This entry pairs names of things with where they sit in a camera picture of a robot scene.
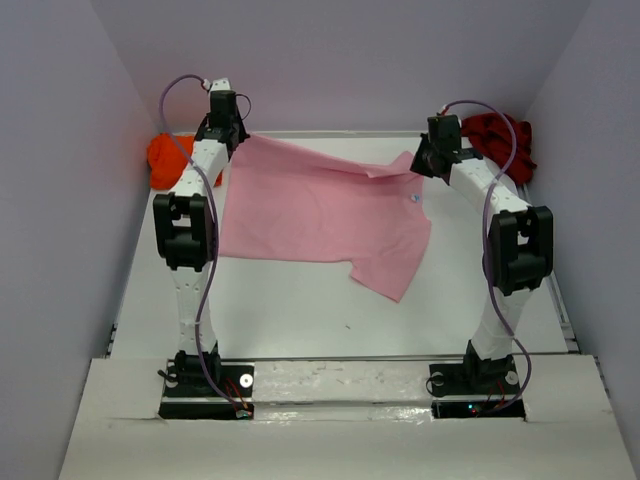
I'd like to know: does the orange t shirt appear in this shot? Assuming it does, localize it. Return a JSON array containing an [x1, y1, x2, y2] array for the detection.
[[147, 133, 202, 192]]

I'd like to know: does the pink t shirt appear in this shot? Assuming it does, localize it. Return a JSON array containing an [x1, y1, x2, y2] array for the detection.
[[220, 136, 431, 302]]

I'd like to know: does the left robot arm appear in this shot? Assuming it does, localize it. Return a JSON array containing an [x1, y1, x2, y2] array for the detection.
[[152, 84, 248, 402]]

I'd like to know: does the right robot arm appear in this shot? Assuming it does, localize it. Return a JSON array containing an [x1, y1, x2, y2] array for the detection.
[[411, 114, 554, 398]]

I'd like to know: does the dark red t shirt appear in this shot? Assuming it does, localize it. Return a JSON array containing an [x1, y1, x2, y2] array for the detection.
[[461, 113, 537, 186]]

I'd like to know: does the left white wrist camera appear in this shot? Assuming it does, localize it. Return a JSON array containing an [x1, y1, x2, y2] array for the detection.
[[201, 78, 231, 93]]

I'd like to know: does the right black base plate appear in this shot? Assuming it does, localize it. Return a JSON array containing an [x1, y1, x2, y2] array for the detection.
[[425, 359, 526, 420]]

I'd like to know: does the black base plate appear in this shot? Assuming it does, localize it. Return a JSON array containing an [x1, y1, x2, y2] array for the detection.
[[425, 359, 526, 420], [158, 362, 255, 421]]

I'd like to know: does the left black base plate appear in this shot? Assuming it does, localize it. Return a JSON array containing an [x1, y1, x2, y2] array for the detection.
[[158, 362, 255, 421]]

